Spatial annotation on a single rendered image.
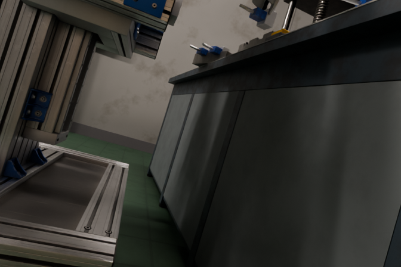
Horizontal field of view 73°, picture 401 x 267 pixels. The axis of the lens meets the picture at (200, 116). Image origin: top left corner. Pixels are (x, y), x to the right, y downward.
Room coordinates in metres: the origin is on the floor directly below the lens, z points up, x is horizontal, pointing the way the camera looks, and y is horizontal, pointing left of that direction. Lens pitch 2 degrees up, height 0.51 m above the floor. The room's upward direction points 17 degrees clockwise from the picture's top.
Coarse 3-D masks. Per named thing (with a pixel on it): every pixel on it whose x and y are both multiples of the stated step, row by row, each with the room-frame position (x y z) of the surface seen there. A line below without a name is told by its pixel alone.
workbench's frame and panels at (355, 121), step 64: (384, 0) 0.43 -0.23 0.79; (256, 64) 0.91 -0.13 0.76; (320, 64) 0.60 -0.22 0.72; (384, 64) 0.45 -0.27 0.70; (192, 128) 1.38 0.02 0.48; (256, 128) 0.79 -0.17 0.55; (320, 128) 0.55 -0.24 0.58; (384, 128) 0.42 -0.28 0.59; (192, 192) 1.13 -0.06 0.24; (256, 192) 0.70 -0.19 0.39; (320, 192) 0.51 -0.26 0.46; (384, 192) 0.40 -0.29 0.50; (192, 256) 0.95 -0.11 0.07; (256, 256) 0.63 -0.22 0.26; (320, 256) 0.47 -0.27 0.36; (384, 256) 0.37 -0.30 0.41
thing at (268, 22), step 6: (240, 6) 0.89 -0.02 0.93; (252, 12) 0.90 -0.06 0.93; (258, 12) 0.89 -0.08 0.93; (264, 12) 0.90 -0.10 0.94; (252, 18) 0.93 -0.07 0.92; (258, 18) 0.91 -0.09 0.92; (264, 18) 0.90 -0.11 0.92; (270, 18) 0.91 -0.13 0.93; (258, 24) 0.93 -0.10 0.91; (264, 24) 0.91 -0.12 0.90; (270, 24) 0.91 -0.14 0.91
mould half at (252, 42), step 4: (272, 32) 0.91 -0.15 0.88; (264, 36) 0.95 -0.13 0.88; (268, 36) 0.93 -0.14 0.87; (252, 40) 1.04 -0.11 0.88; (256, 40) 1.01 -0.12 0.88; (260, 40) 0.97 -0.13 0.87; (264, 40) 0.94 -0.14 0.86; (248, 44) 1.07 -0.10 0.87; (252, 44) 1.03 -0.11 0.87; (256, 44) 1.00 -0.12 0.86; (240, 48) 1.13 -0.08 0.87; (244, 48) 1.09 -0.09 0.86
